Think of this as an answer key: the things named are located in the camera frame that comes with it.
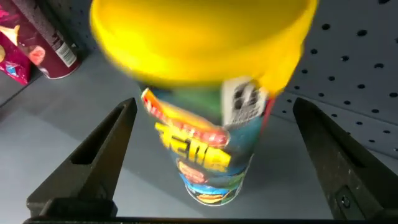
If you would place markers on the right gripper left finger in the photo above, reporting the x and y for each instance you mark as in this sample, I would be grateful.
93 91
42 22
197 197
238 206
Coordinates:
102 174

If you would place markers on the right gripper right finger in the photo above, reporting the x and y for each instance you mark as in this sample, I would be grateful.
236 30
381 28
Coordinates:
342 165

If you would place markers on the yellow-lidded colourful snack can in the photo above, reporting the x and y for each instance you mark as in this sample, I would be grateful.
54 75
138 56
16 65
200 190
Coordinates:
205 93

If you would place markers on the magenta snack pack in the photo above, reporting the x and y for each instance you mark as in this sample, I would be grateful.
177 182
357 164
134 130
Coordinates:
11 63

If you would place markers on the maroon snack can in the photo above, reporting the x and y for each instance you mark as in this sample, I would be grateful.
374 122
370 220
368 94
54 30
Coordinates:
46 40

